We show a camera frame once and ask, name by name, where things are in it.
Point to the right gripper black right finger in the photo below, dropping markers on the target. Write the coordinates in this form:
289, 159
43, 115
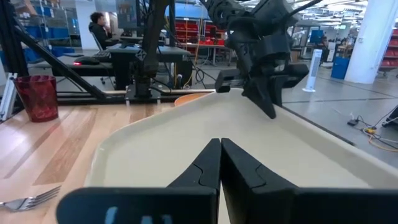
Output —
264, 202

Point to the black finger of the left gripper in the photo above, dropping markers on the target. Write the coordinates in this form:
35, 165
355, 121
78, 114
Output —
279, 90
259, 93

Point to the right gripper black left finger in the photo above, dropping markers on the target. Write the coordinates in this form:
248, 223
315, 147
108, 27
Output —
186, 205

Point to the orange plate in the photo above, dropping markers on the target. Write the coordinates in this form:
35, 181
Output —
188, 99

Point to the red translucent cup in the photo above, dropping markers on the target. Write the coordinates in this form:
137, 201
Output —
37, 99

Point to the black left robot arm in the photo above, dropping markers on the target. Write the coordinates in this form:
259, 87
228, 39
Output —
152, 46

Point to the beige plastic tray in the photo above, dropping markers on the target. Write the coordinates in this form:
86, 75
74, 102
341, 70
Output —
174, 130

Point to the white tower fan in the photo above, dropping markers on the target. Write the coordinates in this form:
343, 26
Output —
312, 71

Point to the blue bin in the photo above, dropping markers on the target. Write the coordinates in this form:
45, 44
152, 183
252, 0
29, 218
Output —
339, 68

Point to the red bin shelving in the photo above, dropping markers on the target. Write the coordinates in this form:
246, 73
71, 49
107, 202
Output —
199, 31

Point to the black power adapter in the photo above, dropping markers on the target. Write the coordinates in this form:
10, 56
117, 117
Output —
352, 122

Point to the white building column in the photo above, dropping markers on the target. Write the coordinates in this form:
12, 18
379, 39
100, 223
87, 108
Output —
370, 40

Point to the dark office desk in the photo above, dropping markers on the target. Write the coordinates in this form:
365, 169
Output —
124, 51

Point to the black computer monitor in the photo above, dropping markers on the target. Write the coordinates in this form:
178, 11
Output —
126, 14

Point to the black keyboard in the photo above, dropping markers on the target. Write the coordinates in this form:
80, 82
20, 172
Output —
102, 56

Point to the person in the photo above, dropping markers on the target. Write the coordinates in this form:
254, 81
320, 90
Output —
99, 32

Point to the black computer mouse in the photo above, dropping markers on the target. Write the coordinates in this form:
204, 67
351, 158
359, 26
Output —
87, 60

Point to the silver aluminium extrusion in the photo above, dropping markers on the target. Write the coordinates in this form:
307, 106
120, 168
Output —
7, 99

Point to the blue bin storage shelf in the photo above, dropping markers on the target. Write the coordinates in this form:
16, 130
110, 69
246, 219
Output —
49, 31

